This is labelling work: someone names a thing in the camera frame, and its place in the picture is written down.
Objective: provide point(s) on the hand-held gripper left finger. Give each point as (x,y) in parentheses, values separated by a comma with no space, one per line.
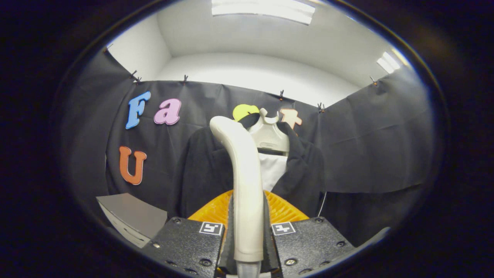
(228,251)

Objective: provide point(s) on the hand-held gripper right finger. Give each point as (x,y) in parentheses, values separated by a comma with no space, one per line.
(269,247)

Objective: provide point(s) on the black suit jacket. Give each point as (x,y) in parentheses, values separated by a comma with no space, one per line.
(204,173)

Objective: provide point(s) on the grey cabinet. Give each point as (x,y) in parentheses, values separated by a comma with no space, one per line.
(131,216)

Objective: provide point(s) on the black backdrop cloth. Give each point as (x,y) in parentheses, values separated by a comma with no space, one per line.
(366,146)

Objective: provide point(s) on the ceiling light panel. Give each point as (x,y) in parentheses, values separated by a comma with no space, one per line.
(262,9)
(388,62)

